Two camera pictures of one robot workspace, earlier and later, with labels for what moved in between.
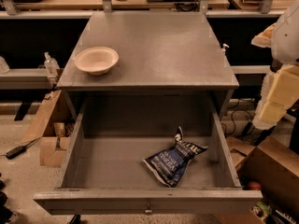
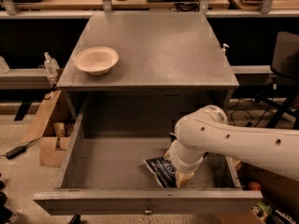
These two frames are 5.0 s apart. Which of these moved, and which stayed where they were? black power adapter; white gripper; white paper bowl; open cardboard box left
Moved: white gripper
Stayed: open cardboard box left; white paper bowl; black power adapter
